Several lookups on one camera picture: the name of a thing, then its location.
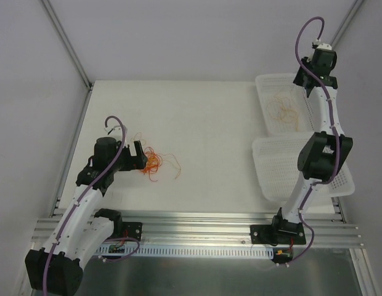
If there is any orange wire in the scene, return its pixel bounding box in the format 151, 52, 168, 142
266, 86, 303, 132

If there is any red orange wire ball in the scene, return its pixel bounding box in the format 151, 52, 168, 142
140, 149, 163, 183

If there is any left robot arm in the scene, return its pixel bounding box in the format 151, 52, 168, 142
25, 137, 147, 295

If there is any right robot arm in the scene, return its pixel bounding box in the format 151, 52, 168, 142
267, 46, 353, 246

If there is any far white plastic basket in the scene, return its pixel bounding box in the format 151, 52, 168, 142
255, 73, 330, 136

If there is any white plastic basket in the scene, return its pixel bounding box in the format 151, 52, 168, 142
255, 73, 330, 136
252, 133, 355, 206

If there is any near white plastic basket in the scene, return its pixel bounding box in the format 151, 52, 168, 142
252, 133, 355, 206

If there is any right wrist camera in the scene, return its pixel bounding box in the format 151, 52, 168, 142
312, 39, 332, 51

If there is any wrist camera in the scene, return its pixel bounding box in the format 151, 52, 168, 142
104, 125, 128, 141
312, 39, 332, 51

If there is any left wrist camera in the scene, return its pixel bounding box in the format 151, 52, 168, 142
104, 125, 128, 141

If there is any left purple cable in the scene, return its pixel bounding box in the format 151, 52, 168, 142
41, 115, 139, 294

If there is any right aluminium frame post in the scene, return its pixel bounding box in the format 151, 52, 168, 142
330, 0, 366, 50

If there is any aluminium frame post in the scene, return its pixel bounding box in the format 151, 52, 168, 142
39, 0, 93, 90
330, 0, 366, 50

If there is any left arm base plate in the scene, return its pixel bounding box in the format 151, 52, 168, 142
121, 221, 143, 241

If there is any white slotted cable duct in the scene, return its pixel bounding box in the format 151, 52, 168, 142
94, 243, 274, 260

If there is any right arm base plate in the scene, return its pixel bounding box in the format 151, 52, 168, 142
250, 224, 306, 246

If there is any left aluminium frame post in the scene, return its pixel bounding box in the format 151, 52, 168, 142
39, 0, 93, 90

